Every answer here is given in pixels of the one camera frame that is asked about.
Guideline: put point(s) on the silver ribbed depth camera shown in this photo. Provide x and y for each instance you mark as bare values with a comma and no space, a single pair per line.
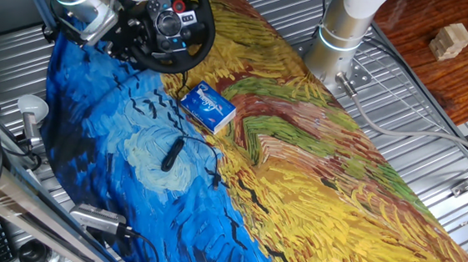
97,217

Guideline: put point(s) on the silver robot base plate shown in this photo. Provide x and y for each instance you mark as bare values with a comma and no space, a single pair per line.
359,76

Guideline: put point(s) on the black racing steering wheel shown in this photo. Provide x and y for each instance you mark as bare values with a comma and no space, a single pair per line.
204,32

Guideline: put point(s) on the Van Gogh painting tablecloth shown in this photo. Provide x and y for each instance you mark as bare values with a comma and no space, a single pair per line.
316,196

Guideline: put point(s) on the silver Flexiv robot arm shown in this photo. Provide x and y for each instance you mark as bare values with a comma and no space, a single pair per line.
343,22

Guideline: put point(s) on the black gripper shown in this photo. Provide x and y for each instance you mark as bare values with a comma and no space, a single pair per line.
120,34

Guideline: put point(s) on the aluminium frame bar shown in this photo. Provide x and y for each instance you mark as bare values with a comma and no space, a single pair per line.
11,197

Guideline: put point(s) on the silver wrist camera bar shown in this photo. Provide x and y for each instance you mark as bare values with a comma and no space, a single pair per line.
102,26

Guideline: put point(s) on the black pole clamp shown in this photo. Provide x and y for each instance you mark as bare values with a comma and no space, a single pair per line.
50,33

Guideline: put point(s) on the blue tissue pack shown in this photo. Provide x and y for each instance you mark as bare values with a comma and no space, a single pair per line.
210,107

